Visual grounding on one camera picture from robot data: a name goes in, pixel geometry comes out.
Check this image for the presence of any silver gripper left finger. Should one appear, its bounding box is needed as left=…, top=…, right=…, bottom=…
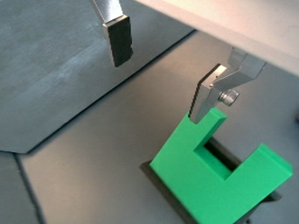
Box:
left=91, top=0, right=134, bottom=67

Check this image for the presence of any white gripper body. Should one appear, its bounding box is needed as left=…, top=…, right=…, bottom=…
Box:
left=137, top=0, right=299, bottom=77

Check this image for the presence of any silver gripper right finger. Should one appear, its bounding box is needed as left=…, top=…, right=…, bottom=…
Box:
left=189, top=48, right=267, bottom=123

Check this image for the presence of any green U-shaped block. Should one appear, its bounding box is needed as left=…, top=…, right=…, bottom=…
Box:
left=151, top=108, right=294, bottom=224

